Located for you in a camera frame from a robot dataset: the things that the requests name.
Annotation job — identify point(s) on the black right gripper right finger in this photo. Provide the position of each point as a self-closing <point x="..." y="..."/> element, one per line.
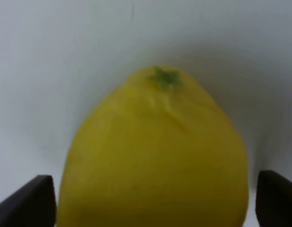
<point x="273" y="200"/>

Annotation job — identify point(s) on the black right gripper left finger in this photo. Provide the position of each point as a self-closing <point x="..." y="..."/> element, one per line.
<point x="33" y="205"/>

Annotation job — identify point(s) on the yellow lemon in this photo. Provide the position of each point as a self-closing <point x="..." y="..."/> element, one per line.
<point x="158" y="151"/>

